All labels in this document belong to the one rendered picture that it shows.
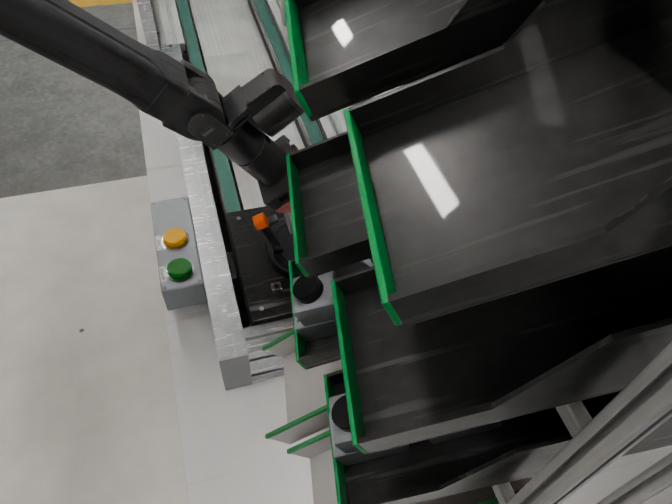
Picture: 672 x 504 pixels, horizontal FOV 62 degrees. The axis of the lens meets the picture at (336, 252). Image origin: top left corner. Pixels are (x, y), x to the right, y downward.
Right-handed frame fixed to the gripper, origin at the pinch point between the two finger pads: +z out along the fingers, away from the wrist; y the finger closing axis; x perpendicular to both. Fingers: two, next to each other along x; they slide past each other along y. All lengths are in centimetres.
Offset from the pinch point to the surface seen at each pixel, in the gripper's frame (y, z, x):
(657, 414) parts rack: -54, -27, -25
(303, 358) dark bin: -33.1, -14.5, 0.6
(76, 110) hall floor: 189, 44, 119
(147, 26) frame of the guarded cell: 81, -4, 25
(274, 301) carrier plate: -9.0, 5.2, 14.1
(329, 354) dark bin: -33.5, -13.3, -1.8
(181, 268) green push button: 0.9, -3.3, 24.7
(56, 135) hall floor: 171, 39, 126
